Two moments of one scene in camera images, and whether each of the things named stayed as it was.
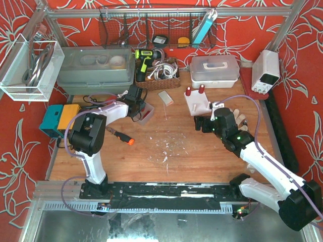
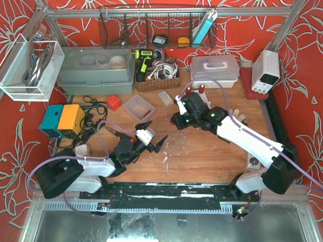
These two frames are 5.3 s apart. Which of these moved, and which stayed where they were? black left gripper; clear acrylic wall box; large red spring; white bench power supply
Moved: black left gripper
Stayed: white bench power supply; clear acrylic wall box; large red spring
